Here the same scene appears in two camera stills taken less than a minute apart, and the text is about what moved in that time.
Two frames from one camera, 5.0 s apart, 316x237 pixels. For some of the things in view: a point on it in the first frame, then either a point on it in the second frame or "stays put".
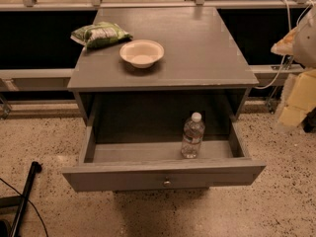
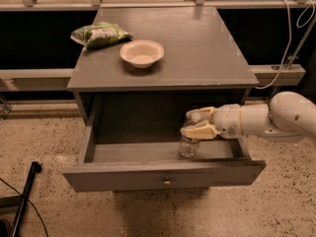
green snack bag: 100,35 stays put
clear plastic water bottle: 193,133 stays put
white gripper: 306,44 to 228,119
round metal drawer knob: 166,184 stays put
